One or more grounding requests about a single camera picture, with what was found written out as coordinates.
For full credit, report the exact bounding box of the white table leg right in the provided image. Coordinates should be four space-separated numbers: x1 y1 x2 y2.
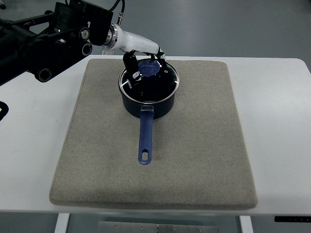
239 216 254 233

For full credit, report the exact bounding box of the clear floor plate lower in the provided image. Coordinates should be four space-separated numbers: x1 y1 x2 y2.
102 50 115 55

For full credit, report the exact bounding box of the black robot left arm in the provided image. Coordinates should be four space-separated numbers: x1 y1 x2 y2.
0 0 119 84

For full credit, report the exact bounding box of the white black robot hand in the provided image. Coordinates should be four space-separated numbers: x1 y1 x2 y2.
103 24 166 88

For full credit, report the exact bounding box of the beige fabric mat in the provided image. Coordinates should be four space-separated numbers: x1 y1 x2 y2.
50 59 258 210

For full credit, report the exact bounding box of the white table leg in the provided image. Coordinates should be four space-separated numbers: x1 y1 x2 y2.
239 216 254 233
54 213 70 233

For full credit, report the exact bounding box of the white table leg left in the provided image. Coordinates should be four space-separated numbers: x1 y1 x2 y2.
54 213 70 233

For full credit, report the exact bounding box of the glass pot lid blue knob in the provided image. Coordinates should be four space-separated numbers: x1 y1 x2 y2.
119 58 179 103

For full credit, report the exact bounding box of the black table control panel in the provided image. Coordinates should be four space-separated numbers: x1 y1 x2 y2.
274 216 311 223

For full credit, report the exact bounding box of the dark blue saucepan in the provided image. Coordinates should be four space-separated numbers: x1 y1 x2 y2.
119 80 179 165

